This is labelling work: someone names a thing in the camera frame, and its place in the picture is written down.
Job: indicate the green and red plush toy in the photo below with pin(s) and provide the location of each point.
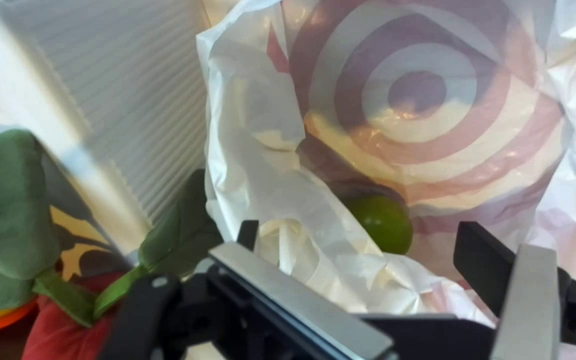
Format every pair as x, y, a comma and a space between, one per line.
8, 210

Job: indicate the white plastic bag red rings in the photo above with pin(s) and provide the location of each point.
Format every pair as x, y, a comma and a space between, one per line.
418, 100

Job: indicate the white corrugated plastic board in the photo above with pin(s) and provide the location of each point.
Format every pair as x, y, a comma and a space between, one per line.
138, 90

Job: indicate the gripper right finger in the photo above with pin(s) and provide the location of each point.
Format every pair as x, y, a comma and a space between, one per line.
483, 265

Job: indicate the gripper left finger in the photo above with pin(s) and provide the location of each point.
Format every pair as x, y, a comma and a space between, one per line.
248, 300

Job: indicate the green lime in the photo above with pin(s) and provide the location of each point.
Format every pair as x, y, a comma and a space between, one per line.
385, 225

